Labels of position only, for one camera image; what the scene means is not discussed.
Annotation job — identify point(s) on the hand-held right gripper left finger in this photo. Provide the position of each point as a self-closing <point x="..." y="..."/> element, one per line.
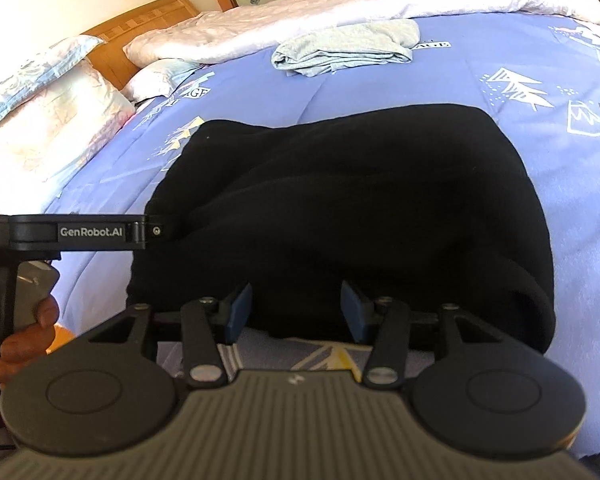
<point x="240" y="311"/>

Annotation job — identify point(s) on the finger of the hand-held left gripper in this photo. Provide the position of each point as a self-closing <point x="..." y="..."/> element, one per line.
<point x="161" y="230"/>

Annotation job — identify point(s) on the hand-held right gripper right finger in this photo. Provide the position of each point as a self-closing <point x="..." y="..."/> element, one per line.
<point x="352" y="311"/>

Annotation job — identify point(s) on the black pants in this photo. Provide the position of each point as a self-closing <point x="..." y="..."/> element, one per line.
<point x="360" y="220"/>

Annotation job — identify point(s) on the person's left hand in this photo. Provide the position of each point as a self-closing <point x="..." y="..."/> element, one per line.
<point x="27" y="342"/>

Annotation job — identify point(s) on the pink patterned pillow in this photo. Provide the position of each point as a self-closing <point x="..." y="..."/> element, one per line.
<point x="55" y="130"/>

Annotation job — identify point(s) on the small white pillow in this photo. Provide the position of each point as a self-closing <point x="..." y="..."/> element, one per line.
<point x="160" y="77"/>

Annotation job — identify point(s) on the blue floral pillow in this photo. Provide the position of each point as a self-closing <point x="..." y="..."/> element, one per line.
<point x="25" y="75"/>

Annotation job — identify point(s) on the wooden headboard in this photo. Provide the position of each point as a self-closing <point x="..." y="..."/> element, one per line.
<point x="130" y="35"/>

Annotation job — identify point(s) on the blue printed blanket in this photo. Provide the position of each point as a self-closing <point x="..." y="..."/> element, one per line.
<point x="570" y="175"/>

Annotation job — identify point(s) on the folded grey cloth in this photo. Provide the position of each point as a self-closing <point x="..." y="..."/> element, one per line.
<point x="345" y="47"/>

